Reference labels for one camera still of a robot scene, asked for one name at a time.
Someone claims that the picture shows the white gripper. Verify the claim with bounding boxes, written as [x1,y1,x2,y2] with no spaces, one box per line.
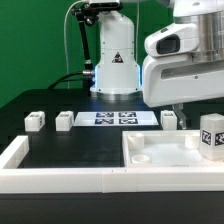
[143,54,224,130]

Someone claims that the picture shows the white square table top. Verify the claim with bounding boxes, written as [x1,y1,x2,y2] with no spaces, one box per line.
[122,130,224,167]

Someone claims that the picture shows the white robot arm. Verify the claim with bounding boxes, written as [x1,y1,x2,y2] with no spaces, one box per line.
[72,0,224,123]

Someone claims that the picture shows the white sheet with tags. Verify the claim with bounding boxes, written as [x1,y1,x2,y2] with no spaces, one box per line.
[74,111,158,126]

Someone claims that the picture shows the white U-shaped obstacle fence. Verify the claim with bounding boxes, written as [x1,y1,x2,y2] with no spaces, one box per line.
[0,136,224,194]

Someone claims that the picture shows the black cable bundle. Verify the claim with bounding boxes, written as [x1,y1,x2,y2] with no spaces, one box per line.
[48,6,98,90]

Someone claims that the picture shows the white cable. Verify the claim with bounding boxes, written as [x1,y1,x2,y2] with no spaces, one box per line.
[63,0,88,90]

